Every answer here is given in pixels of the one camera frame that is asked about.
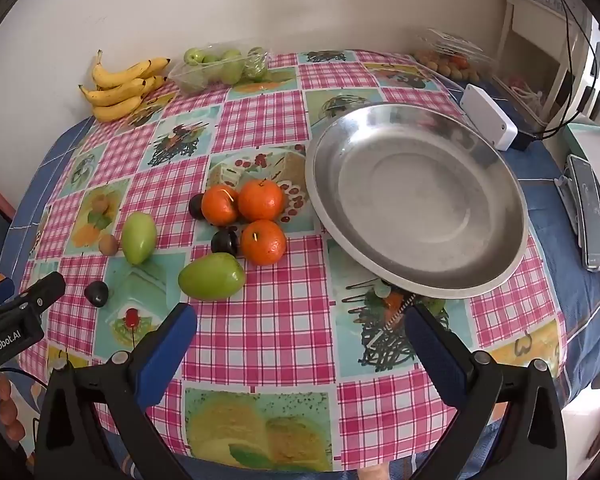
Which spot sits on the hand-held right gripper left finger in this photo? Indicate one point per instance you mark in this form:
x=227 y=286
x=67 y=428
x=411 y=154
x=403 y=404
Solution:
x=165 y=355

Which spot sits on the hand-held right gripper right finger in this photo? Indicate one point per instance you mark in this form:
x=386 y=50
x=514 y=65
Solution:
x=432 y=355

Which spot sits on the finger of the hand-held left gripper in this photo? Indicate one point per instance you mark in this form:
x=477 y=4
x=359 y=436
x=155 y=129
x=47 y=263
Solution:
x=45 y=291

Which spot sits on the dark purple plum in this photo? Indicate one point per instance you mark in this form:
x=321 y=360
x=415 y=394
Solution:
x=195 y=206
x=224 y=242
x=96 y=294

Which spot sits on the small brown longan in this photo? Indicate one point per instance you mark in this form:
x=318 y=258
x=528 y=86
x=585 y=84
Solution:
x=108 y=245

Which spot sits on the round green jujube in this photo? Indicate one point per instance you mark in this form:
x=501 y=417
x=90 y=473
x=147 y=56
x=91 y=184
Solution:
x=211 y=277

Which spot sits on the elongated green jujube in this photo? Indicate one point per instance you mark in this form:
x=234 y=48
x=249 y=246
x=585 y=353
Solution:
x=138 y=239

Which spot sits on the orange tangerine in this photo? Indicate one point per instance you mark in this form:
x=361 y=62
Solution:
x=219 y=207
x=263 y=244
x=261 y=201

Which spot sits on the round metal plate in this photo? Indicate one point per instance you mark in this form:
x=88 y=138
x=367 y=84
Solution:
x=415 y=200

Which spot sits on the bag of green fruits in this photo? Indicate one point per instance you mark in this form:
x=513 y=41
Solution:
x=190 y=82

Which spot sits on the blue tablecloth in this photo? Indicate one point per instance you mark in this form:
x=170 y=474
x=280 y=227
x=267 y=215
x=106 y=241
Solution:
x=545 y=260

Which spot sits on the yellow banana bunch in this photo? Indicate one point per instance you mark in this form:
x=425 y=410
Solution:
x=120 y=92

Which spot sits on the smartphone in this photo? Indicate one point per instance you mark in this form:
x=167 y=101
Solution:
x=587 y=210

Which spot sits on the grey phone stand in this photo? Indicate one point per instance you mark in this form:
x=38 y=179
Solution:
x=562 y=185

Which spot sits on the black plug adapter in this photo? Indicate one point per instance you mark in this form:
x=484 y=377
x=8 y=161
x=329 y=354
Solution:
x=521 y=141

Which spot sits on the white plastic box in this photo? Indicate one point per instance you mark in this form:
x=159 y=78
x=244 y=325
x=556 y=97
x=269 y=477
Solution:
x=487 y=115

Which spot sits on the pink plaid printed tablecloth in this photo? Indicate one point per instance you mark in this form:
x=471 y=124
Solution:
x=260 y=125

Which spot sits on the white mesh bag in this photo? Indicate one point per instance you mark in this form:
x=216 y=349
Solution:
x=520 y=87

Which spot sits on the pile of small green jujubes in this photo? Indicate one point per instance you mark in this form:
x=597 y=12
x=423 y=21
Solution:
x=230 y=72

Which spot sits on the pile of brown longans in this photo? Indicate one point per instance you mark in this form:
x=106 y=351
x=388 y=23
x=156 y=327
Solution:
x=442 y=67

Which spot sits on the small reddish orange fruit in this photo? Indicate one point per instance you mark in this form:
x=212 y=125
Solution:
x=460 y=61

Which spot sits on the clear plastic clamshell box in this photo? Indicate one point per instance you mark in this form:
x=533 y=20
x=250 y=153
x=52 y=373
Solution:
x=450 y=42

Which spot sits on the white chair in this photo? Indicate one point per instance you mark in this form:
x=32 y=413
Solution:
x=510 y=25

